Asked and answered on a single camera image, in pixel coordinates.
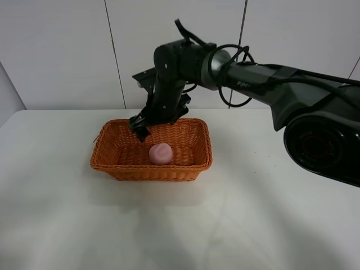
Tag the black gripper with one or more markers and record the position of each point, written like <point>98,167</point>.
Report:
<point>167,105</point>

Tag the pink peach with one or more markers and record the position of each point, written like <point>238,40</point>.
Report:
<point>160,154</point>

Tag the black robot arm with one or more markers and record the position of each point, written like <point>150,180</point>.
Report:
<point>319,114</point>

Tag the orange wicker basket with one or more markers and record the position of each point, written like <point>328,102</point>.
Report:
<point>120,154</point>

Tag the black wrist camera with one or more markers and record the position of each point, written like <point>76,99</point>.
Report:
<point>146,79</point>

